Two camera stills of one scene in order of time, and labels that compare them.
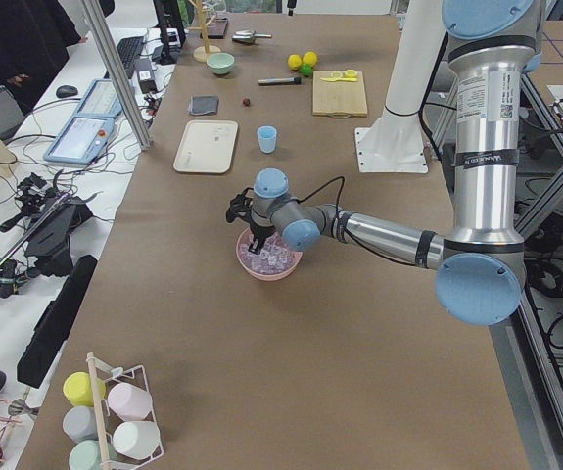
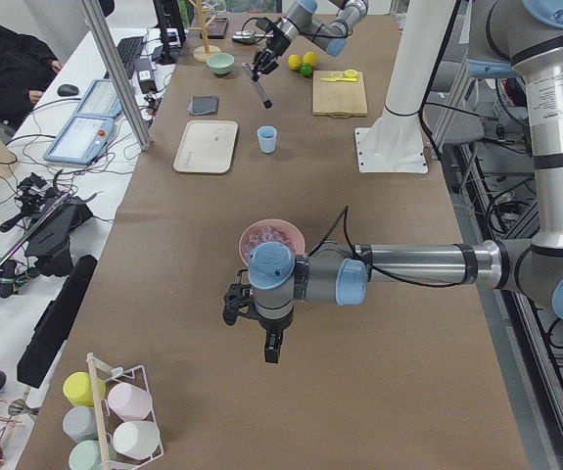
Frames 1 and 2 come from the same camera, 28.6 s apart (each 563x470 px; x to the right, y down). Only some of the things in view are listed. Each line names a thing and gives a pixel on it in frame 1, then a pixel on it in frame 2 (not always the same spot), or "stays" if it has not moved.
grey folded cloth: (202, 104) stays
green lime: (306, 70) stays
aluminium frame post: (115, 72) stays
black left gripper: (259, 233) → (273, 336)
